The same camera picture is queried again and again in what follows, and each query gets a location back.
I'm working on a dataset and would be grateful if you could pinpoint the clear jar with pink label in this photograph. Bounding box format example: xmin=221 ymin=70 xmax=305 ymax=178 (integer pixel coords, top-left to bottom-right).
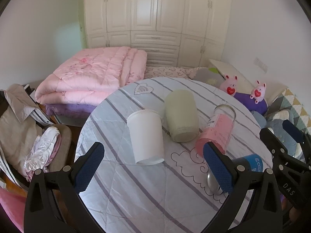
xmin=195 ymin=104 xmax=236 ymax=158

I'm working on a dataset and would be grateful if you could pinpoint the pale green frosted cup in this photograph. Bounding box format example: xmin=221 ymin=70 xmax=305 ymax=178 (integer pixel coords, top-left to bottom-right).
xmin=164 ymin=90 xmax=199 ymax=143

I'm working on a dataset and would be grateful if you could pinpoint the white plastic cup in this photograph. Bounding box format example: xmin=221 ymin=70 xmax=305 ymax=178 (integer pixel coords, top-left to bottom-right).
xmin=127 ymin=110 xmax=164 ymax=166

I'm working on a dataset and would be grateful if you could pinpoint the black and blue can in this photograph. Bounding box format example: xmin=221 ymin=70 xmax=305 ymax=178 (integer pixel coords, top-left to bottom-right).
xmin=233 ymin=154 xmax=264 ymax=173

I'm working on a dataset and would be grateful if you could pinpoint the geometric patterned quilt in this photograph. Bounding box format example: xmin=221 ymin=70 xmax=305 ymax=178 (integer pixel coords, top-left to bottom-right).
xmin=266 ymin=88 xmax=310 ymax=134

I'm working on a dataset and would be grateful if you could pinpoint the purple pillow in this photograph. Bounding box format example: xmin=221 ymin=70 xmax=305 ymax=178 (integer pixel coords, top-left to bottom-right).
xmin=234 ymin=93 xmax=268 ymax=115

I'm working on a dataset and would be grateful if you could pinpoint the white pink folded cloth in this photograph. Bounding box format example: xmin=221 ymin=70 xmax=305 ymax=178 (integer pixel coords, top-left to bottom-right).
xmin=24 ymin=126 xmax=62 ymax=182

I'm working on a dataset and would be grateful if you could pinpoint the right pink plush bunny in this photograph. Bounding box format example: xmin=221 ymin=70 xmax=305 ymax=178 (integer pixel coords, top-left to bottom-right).
xmin=250 ymin=81 xmax=267 ymax=104

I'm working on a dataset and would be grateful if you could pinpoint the pink plush bunny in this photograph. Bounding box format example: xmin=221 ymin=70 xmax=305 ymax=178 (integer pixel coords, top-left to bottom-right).
xmin=219 ymin=75 xmax=238 ymax=97
xmin=250 ymin=81 xmax=267 ymax=104

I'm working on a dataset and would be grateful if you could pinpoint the white bedside board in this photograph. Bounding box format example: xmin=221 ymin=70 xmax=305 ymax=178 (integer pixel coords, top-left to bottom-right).
xmin=209 ymin=59 xmax=254 ymax=94

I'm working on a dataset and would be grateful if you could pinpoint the beige clothes pile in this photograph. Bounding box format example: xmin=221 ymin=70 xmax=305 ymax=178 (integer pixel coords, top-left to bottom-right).
xmin=1 ymin=84 xmax=52 ymax=177

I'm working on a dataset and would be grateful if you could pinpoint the left pink plush bunny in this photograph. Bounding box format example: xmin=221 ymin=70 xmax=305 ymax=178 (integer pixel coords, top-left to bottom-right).
xmin=219 ymin=75 xmax=238 ymax=97

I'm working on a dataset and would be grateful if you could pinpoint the striped quilted table cover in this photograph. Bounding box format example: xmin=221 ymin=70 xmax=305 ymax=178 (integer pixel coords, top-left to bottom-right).
xmin=76 ymin=77 xmax=272 ymax=232

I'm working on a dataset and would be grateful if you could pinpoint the purple folded blanket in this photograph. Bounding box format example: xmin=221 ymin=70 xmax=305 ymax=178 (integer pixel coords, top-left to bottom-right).
xmin=45 ymin=104 xmax=96 ymax=118

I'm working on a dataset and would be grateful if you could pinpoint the grey green pillow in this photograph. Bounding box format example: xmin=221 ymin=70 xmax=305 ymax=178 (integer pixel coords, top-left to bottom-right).
xmin=188 ymin=68 xmax=225 ymax=88

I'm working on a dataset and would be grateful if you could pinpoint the folded pink quilt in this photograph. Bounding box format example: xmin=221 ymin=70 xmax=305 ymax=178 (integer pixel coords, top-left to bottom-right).
xmin=35 ymin=46 xmax=147 ymax=106

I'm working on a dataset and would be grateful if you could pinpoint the heart patterned bed sheet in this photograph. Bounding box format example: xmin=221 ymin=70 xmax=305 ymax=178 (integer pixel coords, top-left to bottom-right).
xmin=144 ymin=66 xmax=202 ymax=79

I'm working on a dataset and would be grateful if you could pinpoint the cream white wardrobe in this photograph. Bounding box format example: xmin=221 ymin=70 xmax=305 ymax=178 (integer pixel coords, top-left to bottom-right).
xmin=84 ymin=0 xmax=232 ymax=67

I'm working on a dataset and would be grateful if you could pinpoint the wall socket plate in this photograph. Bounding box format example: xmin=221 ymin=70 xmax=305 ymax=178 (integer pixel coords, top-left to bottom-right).
xmin=253 ymin=57 xmax=268 ymax=74

